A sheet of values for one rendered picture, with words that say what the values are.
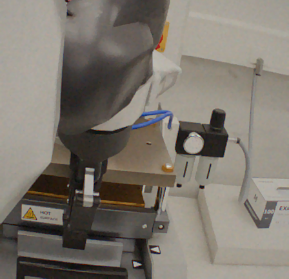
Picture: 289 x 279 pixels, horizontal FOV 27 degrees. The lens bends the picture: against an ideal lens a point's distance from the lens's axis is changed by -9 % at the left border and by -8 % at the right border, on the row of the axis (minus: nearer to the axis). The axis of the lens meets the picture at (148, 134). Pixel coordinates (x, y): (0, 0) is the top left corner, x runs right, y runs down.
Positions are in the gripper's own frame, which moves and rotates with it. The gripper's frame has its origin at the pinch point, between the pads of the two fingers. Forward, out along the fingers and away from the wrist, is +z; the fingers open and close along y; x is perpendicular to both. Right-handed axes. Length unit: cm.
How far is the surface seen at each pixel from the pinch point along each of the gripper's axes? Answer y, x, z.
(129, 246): -6.1, 9.1, 10.8
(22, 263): 3.6, -6.8, 4.5
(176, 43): -34.2, 14.6, -5.6
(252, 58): -63, 40, 15
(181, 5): -36.4, 14.2, -12.0
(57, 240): -2.8, -1.9, 6.8
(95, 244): -2.9, 3.4, 6.8
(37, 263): 3.4, -4.7, 4.5
